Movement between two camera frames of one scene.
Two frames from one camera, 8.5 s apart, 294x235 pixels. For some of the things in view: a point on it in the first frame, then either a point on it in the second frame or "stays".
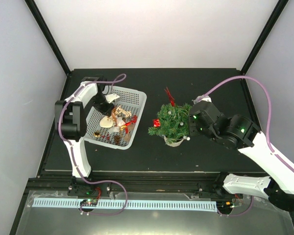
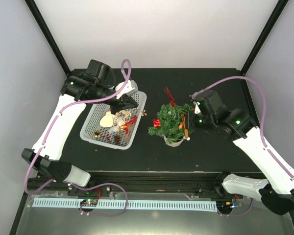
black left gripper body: [99, 104] -> [121, 103]
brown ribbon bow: [113, 116] -> [183, 126]
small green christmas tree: [174, 123] stays
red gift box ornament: [156, 123] stays
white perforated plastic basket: [123, 128] stays
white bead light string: [184, 137] stays
